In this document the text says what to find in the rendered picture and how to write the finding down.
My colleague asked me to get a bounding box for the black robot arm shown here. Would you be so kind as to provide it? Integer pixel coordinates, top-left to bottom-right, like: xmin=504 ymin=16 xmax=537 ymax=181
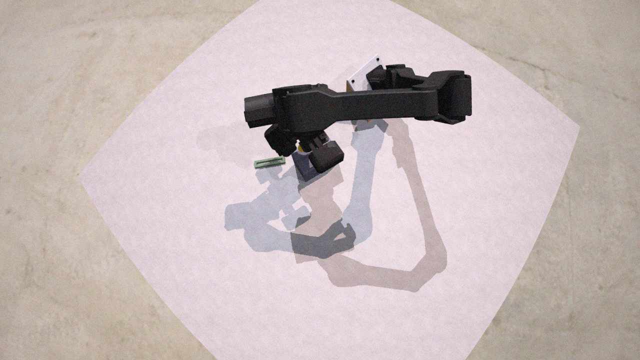
xmin=244 ymin=64 xmax=472 ymax=157

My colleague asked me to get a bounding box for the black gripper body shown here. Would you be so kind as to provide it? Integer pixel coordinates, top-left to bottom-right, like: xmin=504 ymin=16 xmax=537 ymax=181
xmin=301 ymin=130 xmax=345 ymax=174

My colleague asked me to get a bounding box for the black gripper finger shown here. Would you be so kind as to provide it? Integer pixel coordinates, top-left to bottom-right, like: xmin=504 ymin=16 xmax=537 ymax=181
xmin=298 ymin=134 xmax=329 ymax=153

